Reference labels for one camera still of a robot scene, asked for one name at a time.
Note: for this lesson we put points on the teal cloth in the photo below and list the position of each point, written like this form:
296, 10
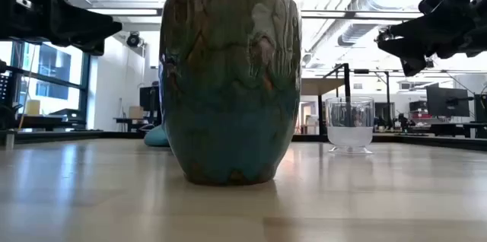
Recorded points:
156, 138

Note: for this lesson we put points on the wooden shelf with black legs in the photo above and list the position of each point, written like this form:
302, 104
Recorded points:
317, 86

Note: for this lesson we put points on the black desk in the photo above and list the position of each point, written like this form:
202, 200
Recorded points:
456, 128

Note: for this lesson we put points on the grey metal post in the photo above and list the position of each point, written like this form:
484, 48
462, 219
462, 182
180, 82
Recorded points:
10, 139

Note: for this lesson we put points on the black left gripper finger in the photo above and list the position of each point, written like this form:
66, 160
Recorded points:
83, 25
95, 48

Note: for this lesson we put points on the cardboard box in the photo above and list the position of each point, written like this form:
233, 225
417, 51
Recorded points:
136, 112

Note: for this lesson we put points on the black ceiling spotlight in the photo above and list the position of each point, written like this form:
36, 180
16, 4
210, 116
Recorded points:
133, 39
430, 63

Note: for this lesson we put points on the large black monitor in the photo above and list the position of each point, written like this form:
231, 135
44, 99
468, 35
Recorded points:
447, 101

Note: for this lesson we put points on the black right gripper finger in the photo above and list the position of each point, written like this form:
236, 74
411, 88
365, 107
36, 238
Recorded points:
418, 36
414, 66

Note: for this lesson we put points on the silver ventilation duct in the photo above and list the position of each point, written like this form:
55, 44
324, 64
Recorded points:
355, 34

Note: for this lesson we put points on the small black monitor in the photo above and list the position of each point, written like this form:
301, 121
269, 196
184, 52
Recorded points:
418, 106

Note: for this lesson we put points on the pale yellow container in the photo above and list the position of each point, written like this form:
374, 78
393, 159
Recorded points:
32, 107

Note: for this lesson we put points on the black metal rack frame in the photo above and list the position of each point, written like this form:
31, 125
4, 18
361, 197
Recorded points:
387, 97

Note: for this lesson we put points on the black window frame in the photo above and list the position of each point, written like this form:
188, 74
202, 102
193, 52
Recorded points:
84, 90

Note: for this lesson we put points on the dark monitor on desk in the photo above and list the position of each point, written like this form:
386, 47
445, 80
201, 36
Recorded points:
149, 99

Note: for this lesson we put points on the large brown teal glazed mug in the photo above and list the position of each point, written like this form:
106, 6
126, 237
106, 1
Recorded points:
228, 90

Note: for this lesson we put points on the dark office desk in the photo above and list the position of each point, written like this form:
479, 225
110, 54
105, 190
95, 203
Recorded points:
49, 121

